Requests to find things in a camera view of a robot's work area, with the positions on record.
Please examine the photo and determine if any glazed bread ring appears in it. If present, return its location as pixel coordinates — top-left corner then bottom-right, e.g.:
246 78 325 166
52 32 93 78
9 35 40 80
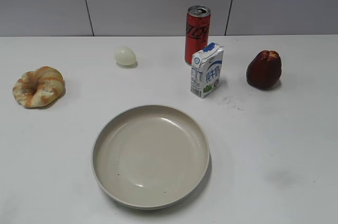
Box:
12 66 65 109

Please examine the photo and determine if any white blue milk carton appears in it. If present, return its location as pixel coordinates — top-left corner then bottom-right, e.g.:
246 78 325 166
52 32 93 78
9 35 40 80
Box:
191 42 224 98

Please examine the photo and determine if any beige round plate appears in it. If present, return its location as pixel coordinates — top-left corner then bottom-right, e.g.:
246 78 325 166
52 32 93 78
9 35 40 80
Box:
91 105 210 210

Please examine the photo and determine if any dark red wax apple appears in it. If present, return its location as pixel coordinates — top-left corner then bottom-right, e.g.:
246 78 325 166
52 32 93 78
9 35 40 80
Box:
246 50 282 90

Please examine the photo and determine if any red soda can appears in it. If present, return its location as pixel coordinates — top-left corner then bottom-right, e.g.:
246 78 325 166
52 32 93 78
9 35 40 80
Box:
185 5 211 64

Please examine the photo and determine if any white egg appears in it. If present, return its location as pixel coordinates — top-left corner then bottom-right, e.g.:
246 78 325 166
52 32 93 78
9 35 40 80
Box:
114 46 136 66

